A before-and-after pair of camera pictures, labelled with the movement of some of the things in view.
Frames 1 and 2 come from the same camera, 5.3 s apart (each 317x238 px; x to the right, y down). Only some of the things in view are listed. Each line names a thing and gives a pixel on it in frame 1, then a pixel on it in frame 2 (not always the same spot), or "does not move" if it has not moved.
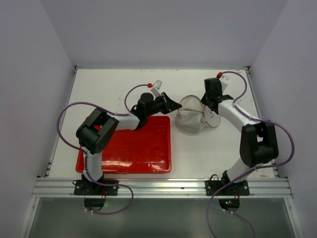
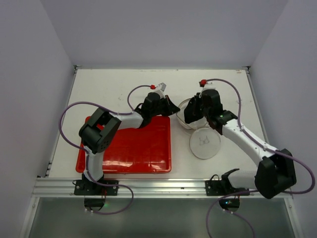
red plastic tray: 147,150 does not move
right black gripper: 223,98 -> 195,108
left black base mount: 91,188 does not move
